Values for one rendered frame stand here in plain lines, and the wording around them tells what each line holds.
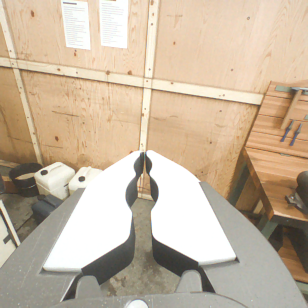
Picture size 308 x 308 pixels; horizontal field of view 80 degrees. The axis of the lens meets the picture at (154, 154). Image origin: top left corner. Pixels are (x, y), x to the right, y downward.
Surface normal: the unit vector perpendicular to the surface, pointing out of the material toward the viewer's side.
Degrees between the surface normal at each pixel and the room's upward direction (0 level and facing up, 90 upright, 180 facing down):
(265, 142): 90
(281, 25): 90
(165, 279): 0
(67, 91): 91
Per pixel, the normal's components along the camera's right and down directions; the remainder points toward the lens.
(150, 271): 0.10, -0.86
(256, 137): -0.21, 0.48
